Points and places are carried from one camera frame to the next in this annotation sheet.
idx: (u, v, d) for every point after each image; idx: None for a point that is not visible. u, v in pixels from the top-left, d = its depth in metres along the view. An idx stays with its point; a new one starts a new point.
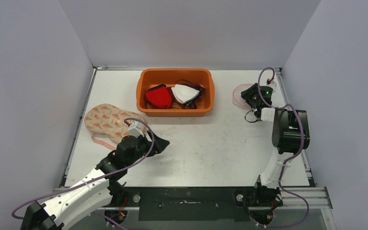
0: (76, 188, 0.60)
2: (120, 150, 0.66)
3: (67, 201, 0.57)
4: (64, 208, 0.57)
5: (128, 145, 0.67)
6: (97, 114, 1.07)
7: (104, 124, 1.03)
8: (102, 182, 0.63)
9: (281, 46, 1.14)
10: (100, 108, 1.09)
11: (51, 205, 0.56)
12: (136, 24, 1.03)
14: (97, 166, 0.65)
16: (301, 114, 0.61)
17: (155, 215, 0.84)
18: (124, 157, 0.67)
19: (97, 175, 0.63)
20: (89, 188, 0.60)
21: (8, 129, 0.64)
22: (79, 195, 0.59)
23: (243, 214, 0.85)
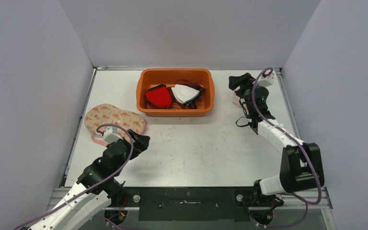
0: (58, 209, 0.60)
2: (105, 157, 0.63)
3: (51, 225, 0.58)
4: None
5: (115, 152, 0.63)
6: (97, 114, 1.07)
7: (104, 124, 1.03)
8: (86, 197, 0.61)
9: (281, 46, 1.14)
10: (100, 108, 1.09)
11: (37, 229, 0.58)
12: (136, 25, 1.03)
14: (79, 179, 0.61)
16: (313, 150, 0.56)
17: (155, 215, 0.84)
18: (110, 165, 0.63)
19: (78, 190, 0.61)
20: (71, 206, 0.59)
21: (8, 128, 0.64)
22: (61, 216, 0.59)
23: (243, 215, 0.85)
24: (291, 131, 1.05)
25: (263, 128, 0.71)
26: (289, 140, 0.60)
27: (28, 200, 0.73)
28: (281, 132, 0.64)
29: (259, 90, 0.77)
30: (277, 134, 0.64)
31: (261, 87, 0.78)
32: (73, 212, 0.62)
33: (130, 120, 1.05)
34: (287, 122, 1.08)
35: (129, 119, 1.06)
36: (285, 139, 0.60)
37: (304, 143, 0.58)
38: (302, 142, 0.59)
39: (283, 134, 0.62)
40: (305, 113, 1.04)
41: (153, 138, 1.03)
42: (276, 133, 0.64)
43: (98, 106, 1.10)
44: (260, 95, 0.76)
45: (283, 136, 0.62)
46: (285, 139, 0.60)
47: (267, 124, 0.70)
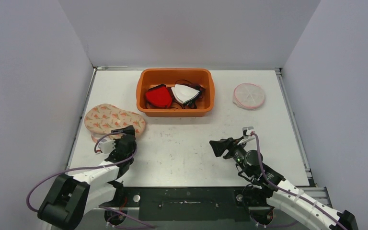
0: (97, 168, 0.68)
2: (122, 146, 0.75)
3: (92, 175, 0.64)
4: (91, 179, 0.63)
5: (128, 140, 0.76)
6: (96, 114, 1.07)
7: (104, 124, 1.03)
8: (115, 168, 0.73)
9: (281, 46, 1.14)
10: (100, 108, 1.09)
11: (79, 176, 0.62)
12: (136, 24, 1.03)
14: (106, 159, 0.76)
16: (349, 218, 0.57)
17: (155, 215, 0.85)
18: (126, 152, 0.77)
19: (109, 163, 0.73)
20: (108, 169, 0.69)
21: (8, 128, 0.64)
22: (100, 173, 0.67)
23: (243, 214, 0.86)
24: (291, 131, 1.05)
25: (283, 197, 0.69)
26: (324, 215, 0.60)
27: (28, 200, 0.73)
28: (310, 204, 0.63)
29: (252, 156, 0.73)
30: (307, 207, 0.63)
31: (251, 152, 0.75)
32: (104, 177, 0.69)
33: (130, 119, 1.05)
34: (287, 122, 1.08)
35: (129, 118, 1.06)
36: (320, 214, 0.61)
37: (340, 218, 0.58)
38: (338, 214, 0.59)
39: (314, 207, 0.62)
40: (305, 113, 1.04)
41: (153, 138, 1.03)
42: (306, 206, 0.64)
43: (99, 106, 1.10)
44: (256, 161, 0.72)
45: (316, 211, 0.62)
46: (321, 215, 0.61)
47: (287, 193, 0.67)
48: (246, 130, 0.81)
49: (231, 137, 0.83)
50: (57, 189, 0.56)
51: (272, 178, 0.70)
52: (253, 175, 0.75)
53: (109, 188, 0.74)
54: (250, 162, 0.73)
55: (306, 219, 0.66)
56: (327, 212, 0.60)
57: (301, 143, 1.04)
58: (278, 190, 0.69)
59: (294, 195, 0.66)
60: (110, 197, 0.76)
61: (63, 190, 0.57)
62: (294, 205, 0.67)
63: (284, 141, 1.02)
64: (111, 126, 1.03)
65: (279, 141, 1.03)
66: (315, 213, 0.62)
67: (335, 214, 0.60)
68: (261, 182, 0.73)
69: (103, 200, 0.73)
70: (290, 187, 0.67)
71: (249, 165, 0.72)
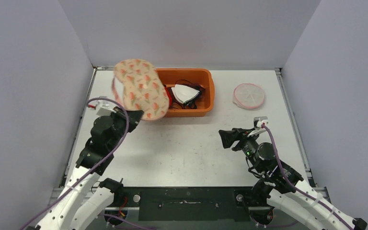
0: (63, 197, 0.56)
2: (95, 135, 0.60)
3: (61, 214, 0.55)
4: (62, 220, 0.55)
5: (103, 128, 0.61)
6: (132, 63, 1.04)
7: (130, 77, 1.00)
8: (89, 178, 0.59)
9: (281, 46, 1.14)
10: (142, 63, 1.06)
11: (46, 223, 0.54)
12: (136, 24, 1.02)
14: (76, 163, 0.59)
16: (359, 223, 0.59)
17: (155, 215, 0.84)
18: (104, 140, 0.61)
19: (80, 174, 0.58)
20: (78, 191, 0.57)
21: (8, 128, 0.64)
22: (70, 202, 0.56)
23: (244, 215, 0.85)
24: (291, 131, 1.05)
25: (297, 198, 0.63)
26: (340, 223, 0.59)
27: (28, 200, 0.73)
28: (328, 211, 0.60)
29: (265, 149, 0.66)
30: (325, 214, 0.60)
31: (264, 145, 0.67)
32: (80, 197, 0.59)
33: (153, 97, 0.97)
34: (287, 122, 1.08)
35: (155, 96, 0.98)
36: (336, 221, 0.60)
37: (355, 226, 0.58)
38: (350, 220, 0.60)
39: (332, 214, 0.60)
40: (305, 114, 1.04)
41: (153, 138, 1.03)
42: (323, 212, 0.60)
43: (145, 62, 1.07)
44: (269, 155, 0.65)
45: (333, 218, 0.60)
46: (337, 223, 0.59)
47: (304, 196, 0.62)
48: (258, 121, 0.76)
49: (238, 129, 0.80)
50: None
51: (289, 176, 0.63)
52: (264, 170, 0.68)
53: (105, 195, 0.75)
54: (262, 155, 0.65)
55: (308, 218, 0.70)
56: (344, 220, 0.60)
57: (301, 144, 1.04)
58: (296, 192, 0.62)
59: (313, 200, 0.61)
60: (109, 203, 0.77)
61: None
62: (308, 208, 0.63)
63: (284, 141, 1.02)
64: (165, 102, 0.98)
65: (280, 141, 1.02)
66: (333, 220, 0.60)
67: (350, 222, 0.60)
68: (274, 179, 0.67)
69: (103, 208, 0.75)
70: (307, 189, 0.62)
71: (263, 159, 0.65)
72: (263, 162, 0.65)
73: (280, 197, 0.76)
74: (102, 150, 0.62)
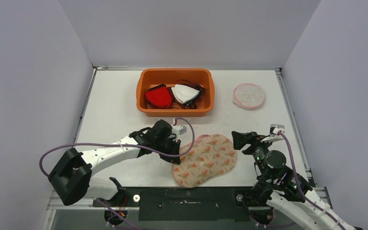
0: (112, 147, 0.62)
2: (157, 126, 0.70)
3: (102, 156, 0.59)
4: (100, 161, 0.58)
5: (166, 125, 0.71)
6: (227, 146, 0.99)
7: (209, 147, 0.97)
8: (135, 149, 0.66)
9: (281, 46, 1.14)
10: (224, 147, 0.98)
11: (88, 155, 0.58)
12: (136, 24, 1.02)
14: (131, 134, 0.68)
16: None
17: (155, 216, 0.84)
18: (158, 134, 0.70)
19: (131, 141, 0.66)
20: (123, 150, 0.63)
21: (8, 128, 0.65)
22: (114, 154, 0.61)
23: (244, 214, 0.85)
24: (292, 131, 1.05)
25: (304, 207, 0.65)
26: None
27: (28, 200, 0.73)
28: (333, 221, 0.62)
29: (274, 158, 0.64)
30: (329, 224, 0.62)
31: (273, 153, 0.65)
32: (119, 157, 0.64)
33: (193, 172, 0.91)
34: (287, 122, 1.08)
35: (196, 173, 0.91)
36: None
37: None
38: None
39: (337, 224, 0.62)
40: (305, 114, 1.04)
41: None
42: (328, 222, 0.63)
43: (234, 158, 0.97)
44: (278, 163, 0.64)
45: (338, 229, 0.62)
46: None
47: (312, 206, 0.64)
48: (274, 127, 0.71)
49: (253, 132, 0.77)
50: (65, 163, 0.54)
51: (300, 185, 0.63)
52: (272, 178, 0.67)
53: (112, 186, 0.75)
54: (270, 162, 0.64)
55: (307, 223, 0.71)
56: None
57: (301, 144, 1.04)
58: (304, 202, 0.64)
59: (321, 210, 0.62)
60: (109, 196, 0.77)
61: (72, 164, 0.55)
62: (315, 217, 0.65)
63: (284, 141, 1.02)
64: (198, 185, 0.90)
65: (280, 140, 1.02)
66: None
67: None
68: (283, 188, 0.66)
69: (102, 196, 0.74)
70: (315, 199, 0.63)
71: (271, 167, 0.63)
72: (271, 169, 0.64)
73: (280, 199, 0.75)
74: (150, 141, 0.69)
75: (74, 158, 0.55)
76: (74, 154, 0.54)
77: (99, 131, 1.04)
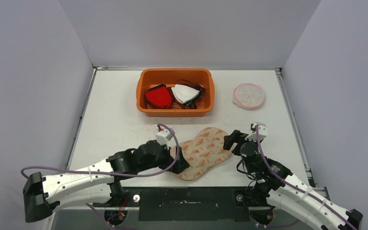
0: (79, 174, 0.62)
2: (140, 151, 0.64)
3: (64, 185, 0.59)
4: (60, 189, 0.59)
5: (150, 151, 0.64)
6: (220, 135, 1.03)
7: (201, 139, 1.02)
8: (107, 177, 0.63)
9: (281, 46, 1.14)
10: (215, 136, 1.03)
11: (50, 181, 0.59)
12: (135, 24, 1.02)
14: (108, 158, 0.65)
16: (355, 214, 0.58)
17: (155, 216, 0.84)
18: (141, 160, 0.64)
19: (104, 168, 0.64)
20: (91, 179, 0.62)
21: (8, 128, 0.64)
22: (77, 182, 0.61)
23: (243, 215, 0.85)
24: (292, 131, 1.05)
25: (289, 193, 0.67)
26: (334, 215, 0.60)
27: None
28: (319, 203, 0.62)
29: (247, 147, 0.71)
30: (316, 206, 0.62)
31: (247, 143, 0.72)
32: (86, 185, 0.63)
33: (191, 164, 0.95)
34: (288, 122, 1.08)
35: (194, 165, 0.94)
36: (328, 212, 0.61)
37: (348, 215, 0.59)
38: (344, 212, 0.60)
39: (323, 206, 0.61)
40: (305, 114, 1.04)
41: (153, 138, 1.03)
42: (314, 204, 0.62)
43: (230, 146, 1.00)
44: (253, 151, 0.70)
45: (325, 210, 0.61)
46: (329, 214, 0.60)
47: (294, 190, 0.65)
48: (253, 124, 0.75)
49: (235, 130, 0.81)
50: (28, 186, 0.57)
51: (279, 171, 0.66)
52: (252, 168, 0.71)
53: (103, 193, 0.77)
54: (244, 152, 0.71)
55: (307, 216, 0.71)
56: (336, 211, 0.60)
57: (301, 144, 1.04)
58: (285, 186, 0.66)
59: (303, 192, 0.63)
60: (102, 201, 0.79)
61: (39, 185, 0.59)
62: (301, 201, 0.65)
63: (284, 141, 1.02)
64: (198, 178, 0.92)
65: (280, 140, 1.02)
66: (325, 215, 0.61)
67: (342, 212, 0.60)
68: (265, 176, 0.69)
69: (94, 201, 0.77)
70: (297, 183, 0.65)
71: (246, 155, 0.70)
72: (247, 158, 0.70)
73: (278, 194, 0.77)
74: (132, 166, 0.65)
75: (38, 183, 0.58)
76: (37, 179, 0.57)
77: (99, 131, 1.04)
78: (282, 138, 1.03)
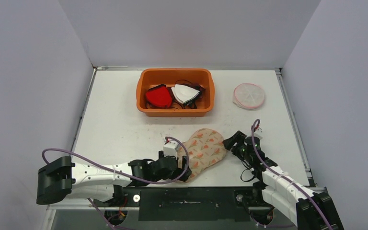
0: (105, 169, 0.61)
2: (158, 164, 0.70)
3: (90, 176, 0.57)
4: (86, 180, 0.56)
5: (168, 166, 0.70)
6: (212, 137, 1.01)
7: (194, 141, 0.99)
8: (126, 179, 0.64)
9: (281, 46, 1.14)
10: (208, 137, 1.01)
11: (78, 168, 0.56)
12: (135, 24, 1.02)
14: (130, 163, 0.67)
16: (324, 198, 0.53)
17: (155, 216, 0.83)
18: (156, 172, 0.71)
19: (126, 170, 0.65)
20: (114, 177, 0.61)
21: (7, 128, 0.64)
22: (103, 177, 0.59)
23: (244, 214, 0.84)
24: (292, 131, 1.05)
25: (269, 178, 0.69)
26: (299, 192, 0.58)
27: (28, 200, 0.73)
28: (288, 183, 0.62)
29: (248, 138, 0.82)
30: (284, 184, 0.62)
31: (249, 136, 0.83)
32: (107, 182, 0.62)
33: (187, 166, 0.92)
34: (288, 122, 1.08)
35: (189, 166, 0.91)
36: (294, 190, 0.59)
37: (315, 195, 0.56)
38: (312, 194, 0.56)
39: (291, 184, 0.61)
40: (305, 113, 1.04)
41: (153, 138, 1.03)
42: (283, 184, 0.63)
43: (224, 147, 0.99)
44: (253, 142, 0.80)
45: (293, 188, 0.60)
46: (294, 191, 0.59)
47: (272, 174, 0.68)
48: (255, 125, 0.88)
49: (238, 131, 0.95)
50: (56, 167, 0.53)
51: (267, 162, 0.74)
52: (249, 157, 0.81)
53: (108, 190, 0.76)
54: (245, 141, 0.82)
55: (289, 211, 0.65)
56: (304, 190, 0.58)
57: (301, 144, 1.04)
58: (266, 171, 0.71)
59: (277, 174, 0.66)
60: (103, 199, 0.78)
61: (63, 169, 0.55)
62: (276, 185, 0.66)
63: (284, 141, 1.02)
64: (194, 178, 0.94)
65: (280, 140, 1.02)
66: (291, 193, 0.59)
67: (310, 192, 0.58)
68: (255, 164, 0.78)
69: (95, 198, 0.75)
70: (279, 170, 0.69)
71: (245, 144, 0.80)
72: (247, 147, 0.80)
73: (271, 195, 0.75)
74: (146, 176, 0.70)
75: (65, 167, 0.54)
76: (66, 163, 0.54)
77: (99, 131, 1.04)
78: (283, 138, 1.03)
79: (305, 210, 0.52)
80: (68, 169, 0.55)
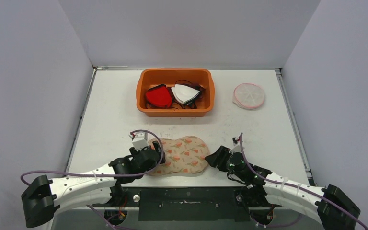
0: (86, 177, 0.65)
2: (140, 158, 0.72)
3: (71, 187, 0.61)
4: (67, 191, 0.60)
5: (151, 157, 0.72)
6: (198, 148, 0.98)
7: (179, 143, 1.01)
8: (110, 180, 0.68)
9: (281, 46, 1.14)
10: (193, 145, 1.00)
11: (56, 184, 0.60)
12: (135, 24, 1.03)
14: (110, 163, 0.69)
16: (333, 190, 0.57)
17: (155, 216, 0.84)
18: (141, 165, 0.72)
19: (107, 171, 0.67)
20: (96, 181, 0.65)
21: (8, 127, 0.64)
22: (85, 184, 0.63)
23: (244, 214, 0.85)
24: (292, 131, 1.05)
25: (272, 189, 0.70)
26: (311, 195, 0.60)
27: None
28: (295, 188, 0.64)
29: (235, 156, 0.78)
30: (293, 192, 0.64)
31: (234, 154, 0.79)
32: (91, 188, 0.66)
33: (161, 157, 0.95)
34: (287, 122, 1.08)
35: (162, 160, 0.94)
36: (306, 195, 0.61)
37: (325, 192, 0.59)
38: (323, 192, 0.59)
39: (299, 189, 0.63)
40: (305, 113, 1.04)
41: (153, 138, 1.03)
42: (292, 191, 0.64)
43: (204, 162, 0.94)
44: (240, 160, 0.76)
45: (302, 192, 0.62)
46: (307, 196, 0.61)
47: (273, 184, 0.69)
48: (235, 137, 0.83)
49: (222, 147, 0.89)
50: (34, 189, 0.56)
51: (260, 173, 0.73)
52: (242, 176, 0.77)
53: (102, 193, 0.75)
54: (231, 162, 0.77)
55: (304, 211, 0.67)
56: (313, 191, 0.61)
57: (301, 144, 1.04)
58: (266, 184, 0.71)
59: (280, 183, 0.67)
60: (104, 201, 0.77)
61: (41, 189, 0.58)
62: (283, 193, 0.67)
63: (284, 141, 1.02)
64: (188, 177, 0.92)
65: (279, 141, 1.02)
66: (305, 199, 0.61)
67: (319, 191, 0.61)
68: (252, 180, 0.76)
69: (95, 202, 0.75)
70: (276, 178, 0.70)
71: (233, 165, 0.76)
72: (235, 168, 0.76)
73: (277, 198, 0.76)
74: (132, 170, 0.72)
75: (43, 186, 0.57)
76: (43, 181, 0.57)
77: (99, 131, 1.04)
78: (283, 138, 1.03)
79: (329, 213, 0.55)
80: (47, 187, 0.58)
